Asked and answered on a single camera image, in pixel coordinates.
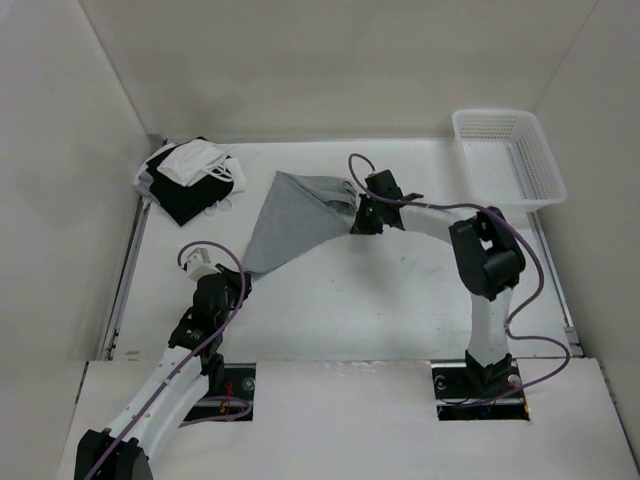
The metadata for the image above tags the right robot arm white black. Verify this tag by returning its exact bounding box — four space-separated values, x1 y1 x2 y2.
351 170 525 396

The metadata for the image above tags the white folded tank top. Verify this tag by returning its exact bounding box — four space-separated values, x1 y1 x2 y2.
133 137 246 200

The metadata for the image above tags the grey tank top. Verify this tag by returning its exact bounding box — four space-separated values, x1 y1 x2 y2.
242 171 357 276

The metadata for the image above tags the white plastic mesh basket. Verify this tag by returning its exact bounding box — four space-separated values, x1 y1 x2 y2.
451 109 567 213

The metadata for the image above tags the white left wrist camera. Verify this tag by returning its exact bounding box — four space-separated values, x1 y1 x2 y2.
177 246 217 281

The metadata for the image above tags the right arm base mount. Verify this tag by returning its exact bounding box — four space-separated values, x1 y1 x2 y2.
431 358 530 421

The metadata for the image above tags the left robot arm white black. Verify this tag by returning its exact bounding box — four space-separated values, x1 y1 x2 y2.
73 264 252 479

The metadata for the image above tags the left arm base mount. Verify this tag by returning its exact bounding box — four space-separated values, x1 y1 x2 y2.
184 363 257 424

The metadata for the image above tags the left aluminium table rail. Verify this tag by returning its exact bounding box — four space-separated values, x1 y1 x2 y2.
93 193 151 361

